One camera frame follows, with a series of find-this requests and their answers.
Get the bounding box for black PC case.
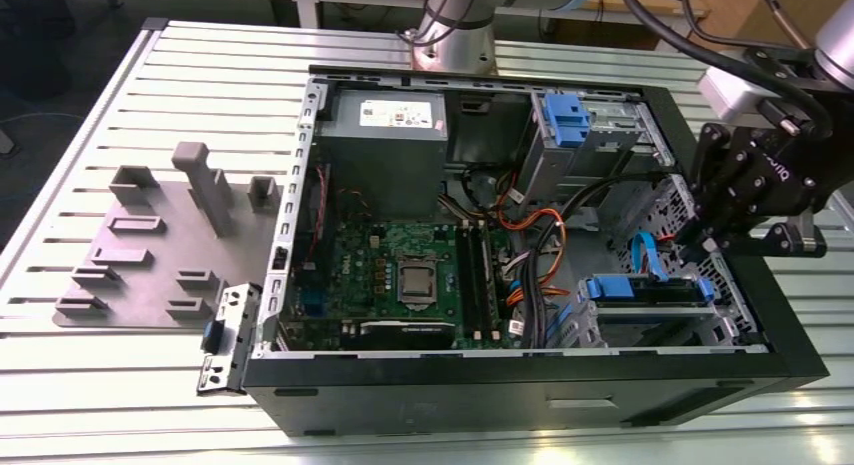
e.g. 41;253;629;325
240;62;830;439

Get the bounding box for blue data wire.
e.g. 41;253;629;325
629;229;673;282

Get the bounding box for orange wire bundle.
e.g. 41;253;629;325
496;207;574;309

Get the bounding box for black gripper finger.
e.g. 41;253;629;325
699;217;829;260
673;122;735;259

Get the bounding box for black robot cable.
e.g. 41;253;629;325
619;0;835;139

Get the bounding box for metal optical drive cage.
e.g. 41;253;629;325
518;88;674;209

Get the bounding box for CPU socket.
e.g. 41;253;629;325
394;254;443;307

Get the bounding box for grey parts rack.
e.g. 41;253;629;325
51;142;286;331

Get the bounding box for thin red fan wire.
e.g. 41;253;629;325
310;159;334;274

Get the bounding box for metal disk bay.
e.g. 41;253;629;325
577;272;766;349

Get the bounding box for hard disk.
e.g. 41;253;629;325
581;273;719;310

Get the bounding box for black graphics card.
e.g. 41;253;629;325
339;319;459;351

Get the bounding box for grey power supply unit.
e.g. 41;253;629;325
312;87;450;221

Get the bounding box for black and yellow power wires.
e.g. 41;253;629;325
436;164;522;224

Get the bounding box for wooden desk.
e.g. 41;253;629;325
532;0;710;54

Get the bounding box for green motherboard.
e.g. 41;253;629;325
292;219;528;350

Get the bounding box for thick black cable bundle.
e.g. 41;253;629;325
518;170;673;350

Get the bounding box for metal card retainer bracket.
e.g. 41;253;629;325
195;281;263;398

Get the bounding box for silver CPU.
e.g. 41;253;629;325
402;267;436;295

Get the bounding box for white frame table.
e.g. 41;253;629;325
72;0;435;30

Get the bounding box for blue plastic drive latch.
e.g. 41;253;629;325
543;92;594;149

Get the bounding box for black RAM slot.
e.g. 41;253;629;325
476;222;506;344
458;220;486;344

